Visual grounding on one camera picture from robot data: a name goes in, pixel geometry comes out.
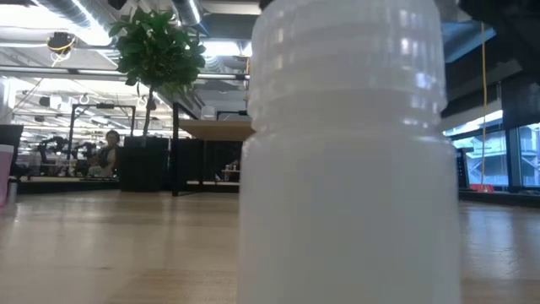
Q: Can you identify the wooden shelf with black legs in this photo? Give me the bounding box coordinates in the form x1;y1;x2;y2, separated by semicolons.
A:
170;100;257;198

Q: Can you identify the black plant pot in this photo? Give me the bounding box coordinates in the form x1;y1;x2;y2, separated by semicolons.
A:
117;135;170;193

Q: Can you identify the green leafy potted plant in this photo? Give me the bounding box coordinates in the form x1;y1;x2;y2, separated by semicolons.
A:
107;6;208;140

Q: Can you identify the person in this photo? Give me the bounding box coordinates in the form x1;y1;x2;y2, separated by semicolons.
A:
90;129;122;178

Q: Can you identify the black perforated panel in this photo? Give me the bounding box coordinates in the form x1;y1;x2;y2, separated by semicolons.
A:
454;146;472;190

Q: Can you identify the silver ceiling pipe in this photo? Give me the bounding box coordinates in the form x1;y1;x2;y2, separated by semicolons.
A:
0;65;251;81

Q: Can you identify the black screen panel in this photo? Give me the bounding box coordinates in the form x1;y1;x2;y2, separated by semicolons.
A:
0;124;25;176

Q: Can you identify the silver ceiling duct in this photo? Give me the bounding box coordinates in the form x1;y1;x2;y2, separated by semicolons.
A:
171;0;204;26

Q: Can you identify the black background rig frame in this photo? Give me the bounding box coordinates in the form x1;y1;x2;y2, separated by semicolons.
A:
68;102;137;178

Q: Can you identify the black ceiling cord reel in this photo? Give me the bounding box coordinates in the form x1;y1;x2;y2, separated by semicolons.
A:
46;31;78;56

